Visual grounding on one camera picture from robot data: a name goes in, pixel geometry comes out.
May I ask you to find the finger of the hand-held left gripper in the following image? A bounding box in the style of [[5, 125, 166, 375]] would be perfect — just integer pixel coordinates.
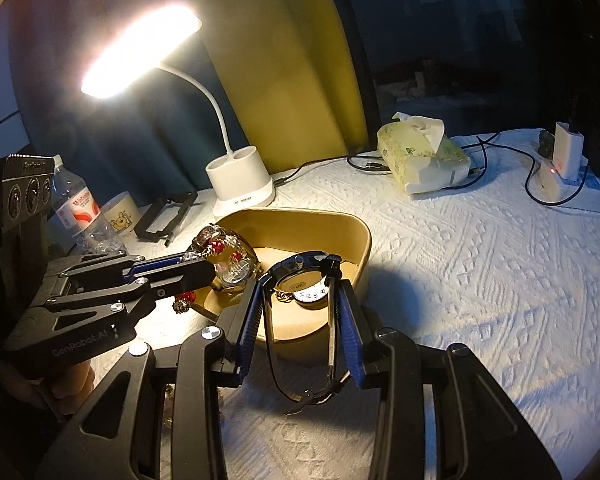
[[59, 249, 213, 282], [46, 259, 217, 323]]

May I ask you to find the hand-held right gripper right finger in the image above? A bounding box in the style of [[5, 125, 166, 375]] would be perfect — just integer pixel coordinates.
[[326, 272, 563, 480]]

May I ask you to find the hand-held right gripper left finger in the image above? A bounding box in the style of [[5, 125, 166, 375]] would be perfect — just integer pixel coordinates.
[[40, 277, 262, 480]]

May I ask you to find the gold bracelet with red beads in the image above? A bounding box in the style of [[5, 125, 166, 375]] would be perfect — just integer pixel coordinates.
[[172, 224, 262, 316]]

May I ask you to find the black strap wristwatch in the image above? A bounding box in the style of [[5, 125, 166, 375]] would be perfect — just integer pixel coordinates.
[[257, 250, 353, 416]]

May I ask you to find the beige oval box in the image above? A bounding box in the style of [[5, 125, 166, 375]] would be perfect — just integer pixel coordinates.
[[199, 207, 374, 354]]

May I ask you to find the person's left hand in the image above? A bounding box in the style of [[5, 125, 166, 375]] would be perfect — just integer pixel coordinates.
[[10, 355, 97, 417]]

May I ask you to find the gold pocket watch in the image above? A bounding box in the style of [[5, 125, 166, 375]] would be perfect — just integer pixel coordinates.
[[275, 269, 331, 307]]

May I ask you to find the clear plastic water bottle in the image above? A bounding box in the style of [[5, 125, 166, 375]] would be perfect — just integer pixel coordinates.
[[50, 154, 129, 256]]

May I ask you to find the cream cup with bear print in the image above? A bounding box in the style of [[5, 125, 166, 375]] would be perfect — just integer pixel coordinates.
[[100, 190, 144, 241]]

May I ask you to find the white desk lamp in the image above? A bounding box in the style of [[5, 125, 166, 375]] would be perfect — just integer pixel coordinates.
[[80, 5, 276, 211]]

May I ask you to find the white textured cloth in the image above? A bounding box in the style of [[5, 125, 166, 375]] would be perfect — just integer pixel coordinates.
[[45, 127, 600, 480]]

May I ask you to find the dark blue curtain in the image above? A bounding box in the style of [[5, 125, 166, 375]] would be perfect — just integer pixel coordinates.
[[0, 0, 253, 211]]

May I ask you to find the yellow tissue pack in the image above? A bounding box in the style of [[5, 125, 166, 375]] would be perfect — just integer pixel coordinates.
[[377, 112, 474, 196]]

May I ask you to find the yellow curtain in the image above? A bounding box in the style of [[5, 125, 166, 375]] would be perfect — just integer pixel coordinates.
[[172, 0, 372, 177]]

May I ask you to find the white power strip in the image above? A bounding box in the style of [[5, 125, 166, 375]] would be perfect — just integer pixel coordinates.
[[537, 157, 600, 214]]

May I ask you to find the white charger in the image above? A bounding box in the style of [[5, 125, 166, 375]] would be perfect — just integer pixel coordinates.
[[552, 121, 587, 182]]

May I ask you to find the black plastic frame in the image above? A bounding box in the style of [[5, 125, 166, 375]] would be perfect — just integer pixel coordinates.
[[133, 190, 201, 248]]

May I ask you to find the gold chain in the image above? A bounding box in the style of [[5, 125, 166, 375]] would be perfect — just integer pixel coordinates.
[[159, 382, 179, 430]]

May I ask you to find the black lamp cable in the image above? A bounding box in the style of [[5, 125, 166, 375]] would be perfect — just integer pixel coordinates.
[[271, 152, 353, 187]]

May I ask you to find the black charging cable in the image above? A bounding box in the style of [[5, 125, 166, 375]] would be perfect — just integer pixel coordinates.
[[347, 132, 591, 207]]

